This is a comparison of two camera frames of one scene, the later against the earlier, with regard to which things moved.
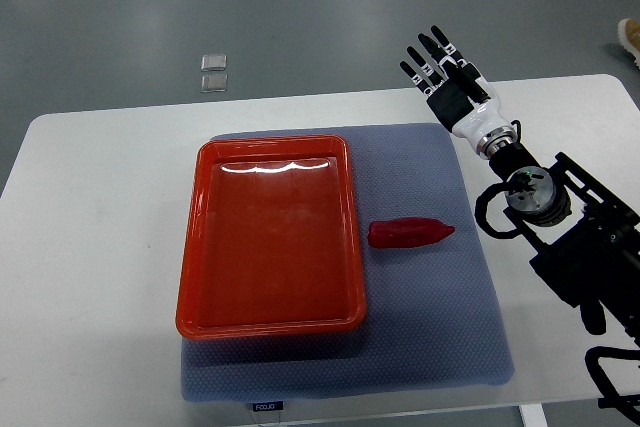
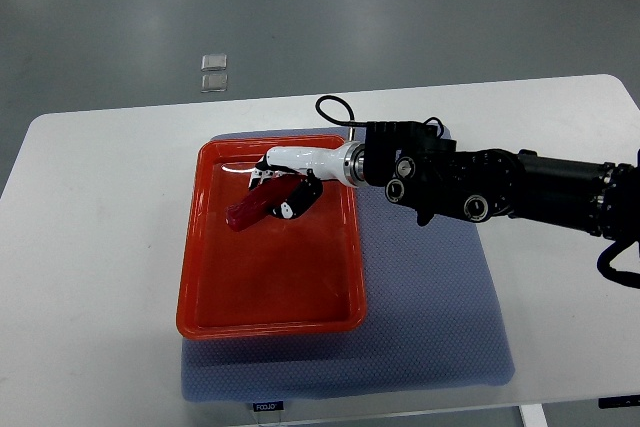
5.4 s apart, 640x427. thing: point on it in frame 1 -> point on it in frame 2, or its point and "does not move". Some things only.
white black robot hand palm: x=466 y=119 -> x=344 y=164
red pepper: x=400 y=233 -> x=257 y=204
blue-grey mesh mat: x=432 y=320 does not move
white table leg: x=533 y=415 does not move
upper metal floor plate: x=213 y=62 does not move
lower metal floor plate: x=214 y=83 does not move
